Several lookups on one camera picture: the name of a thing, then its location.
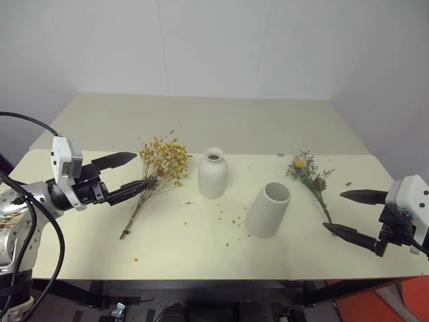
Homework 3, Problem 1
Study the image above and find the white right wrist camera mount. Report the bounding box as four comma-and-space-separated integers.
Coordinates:
385, 174, 429, 256

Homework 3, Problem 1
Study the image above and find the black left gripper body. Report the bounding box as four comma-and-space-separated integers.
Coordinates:
71, 163, 109, 205

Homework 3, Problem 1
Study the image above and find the metal caster wheel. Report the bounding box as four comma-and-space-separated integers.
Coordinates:
111, 301, 127, 319

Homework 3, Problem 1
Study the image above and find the orange red floor mat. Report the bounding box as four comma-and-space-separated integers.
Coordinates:
334, 274, 429, 322

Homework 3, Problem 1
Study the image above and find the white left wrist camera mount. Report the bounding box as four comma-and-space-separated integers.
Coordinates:
51, 136, 87, 211

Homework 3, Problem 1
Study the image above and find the white cylindrical ceramic vase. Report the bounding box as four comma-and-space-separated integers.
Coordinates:
245, 182, 292, 239

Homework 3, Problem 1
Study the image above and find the dark rounded robot foot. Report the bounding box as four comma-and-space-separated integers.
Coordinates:
154, 302, 188, 322

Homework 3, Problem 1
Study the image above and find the white narrow-neck ceramic vase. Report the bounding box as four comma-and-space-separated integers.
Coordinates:
198, 147, 229, 200

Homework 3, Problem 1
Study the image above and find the yellow dried flower bunch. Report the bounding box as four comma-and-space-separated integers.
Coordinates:
119, 136, 194, 240

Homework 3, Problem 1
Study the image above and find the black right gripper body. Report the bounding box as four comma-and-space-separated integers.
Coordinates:
374, 204, 418, 258

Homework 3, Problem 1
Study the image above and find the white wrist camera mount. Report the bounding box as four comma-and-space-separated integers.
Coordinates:
51, 136, 87, 211
385, 174, 429, 256

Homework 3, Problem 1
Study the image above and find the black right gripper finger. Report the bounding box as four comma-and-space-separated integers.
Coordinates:
339, 189, 389, 206
322, 222, 380, 252

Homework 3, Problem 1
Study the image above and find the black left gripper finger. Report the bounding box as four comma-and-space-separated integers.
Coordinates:
106, 178, 158, 205
91, 152, 138, 170

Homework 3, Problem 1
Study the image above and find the green yellow dried flower sprig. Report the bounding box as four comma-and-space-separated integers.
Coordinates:
285, 150, 336, 225

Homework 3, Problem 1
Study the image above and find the black table frame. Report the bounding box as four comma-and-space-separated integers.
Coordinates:
32, 275, 420, 309

